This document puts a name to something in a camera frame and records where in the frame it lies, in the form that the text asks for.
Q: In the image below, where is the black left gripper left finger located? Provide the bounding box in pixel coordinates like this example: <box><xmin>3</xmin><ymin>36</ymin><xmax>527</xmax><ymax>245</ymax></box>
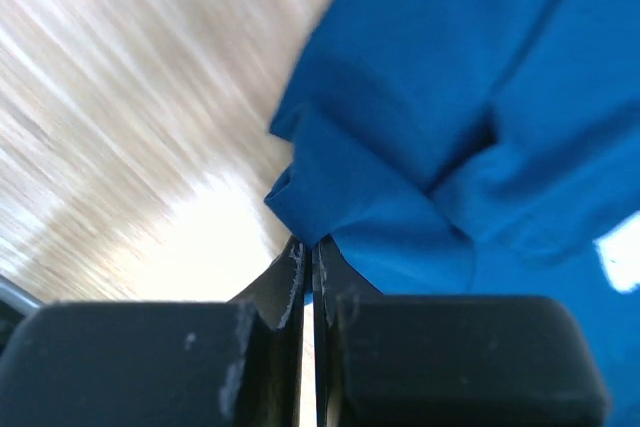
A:
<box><xmin>1</xmin><ymin>240</ymin><xmax>306</xmax><ymax>426</ymax></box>

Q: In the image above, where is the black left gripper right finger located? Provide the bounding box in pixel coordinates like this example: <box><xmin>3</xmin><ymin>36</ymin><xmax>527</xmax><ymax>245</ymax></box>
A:
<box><xmin>311</xmin><ymin>239</ymin><xmax>610</xmax><ymax>426</ymax></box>

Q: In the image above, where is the blue printed t-shirt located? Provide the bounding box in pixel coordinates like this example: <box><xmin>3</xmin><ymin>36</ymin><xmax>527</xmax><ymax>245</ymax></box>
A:
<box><xmin>265</xmin><ymin>0</ymin><xmax>639</xmax><ymax>426</ymax></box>

